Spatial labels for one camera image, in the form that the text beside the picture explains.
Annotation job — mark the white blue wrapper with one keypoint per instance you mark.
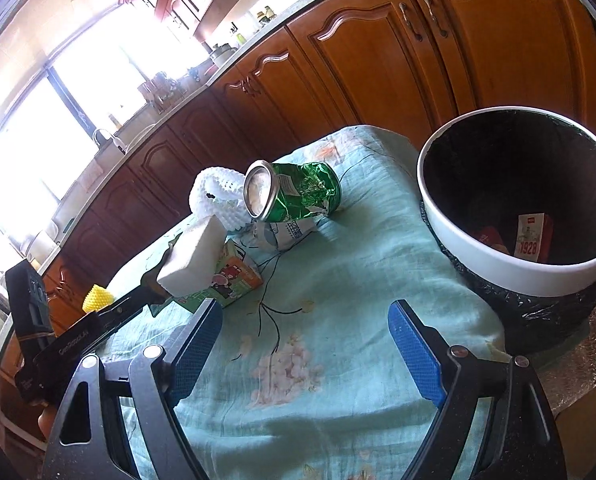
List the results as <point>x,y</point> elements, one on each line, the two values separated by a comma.
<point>283,235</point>

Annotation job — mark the white red card box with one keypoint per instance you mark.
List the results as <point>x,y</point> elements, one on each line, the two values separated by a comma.
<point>533,237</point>

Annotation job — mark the speckled kitchen countertop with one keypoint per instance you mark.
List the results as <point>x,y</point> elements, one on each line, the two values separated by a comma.
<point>188,95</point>

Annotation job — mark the white foam block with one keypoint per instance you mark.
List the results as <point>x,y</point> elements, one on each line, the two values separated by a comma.
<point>193,255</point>

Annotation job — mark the white foam fruit net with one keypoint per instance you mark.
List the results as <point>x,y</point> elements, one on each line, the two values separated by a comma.
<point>218,190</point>

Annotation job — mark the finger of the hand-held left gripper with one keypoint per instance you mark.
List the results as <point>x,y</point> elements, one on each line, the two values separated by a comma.
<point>128,302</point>
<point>153,275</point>

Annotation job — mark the green drink carton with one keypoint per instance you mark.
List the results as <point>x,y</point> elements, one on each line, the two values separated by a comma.
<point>238,275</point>

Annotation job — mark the steel cooking pot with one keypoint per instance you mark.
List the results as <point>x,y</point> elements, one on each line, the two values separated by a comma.
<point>223,55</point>

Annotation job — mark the utensil rack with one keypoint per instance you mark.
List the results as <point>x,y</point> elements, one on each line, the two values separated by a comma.
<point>163,90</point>

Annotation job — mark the crushed green can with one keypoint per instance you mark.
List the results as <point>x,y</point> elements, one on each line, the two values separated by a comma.
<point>308,190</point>

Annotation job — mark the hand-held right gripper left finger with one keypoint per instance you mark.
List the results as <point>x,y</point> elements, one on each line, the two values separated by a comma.
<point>195,350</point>

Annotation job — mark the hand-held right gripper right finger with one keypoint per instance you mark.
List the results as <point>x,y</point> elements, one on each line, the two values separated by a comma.
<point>413,350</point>

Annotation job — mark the brown lower kitchen cabinets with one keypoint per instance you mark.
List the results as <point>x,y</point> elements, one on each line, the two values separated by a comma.
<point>378,60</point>

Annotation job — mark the red packet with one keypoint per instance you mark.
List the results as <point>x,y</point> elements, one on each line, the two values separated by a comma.
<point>490,240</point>

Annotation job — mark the silver embossed mat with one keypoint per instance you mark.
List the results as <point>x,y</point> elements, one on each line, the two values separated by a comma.
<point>573,360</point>

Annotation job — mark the teal floral tablecloth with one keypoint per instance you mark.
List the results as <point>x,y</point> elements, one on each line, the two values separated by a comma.
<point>328,320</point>

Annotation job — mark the yellow foam fruit net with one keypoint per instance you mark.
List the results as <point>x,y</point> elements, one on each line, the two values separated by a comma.
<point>98,299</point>

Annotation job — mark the bright kitchen window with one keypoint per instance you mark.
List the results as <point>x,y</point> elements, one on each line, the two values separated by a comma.
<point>78,100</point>

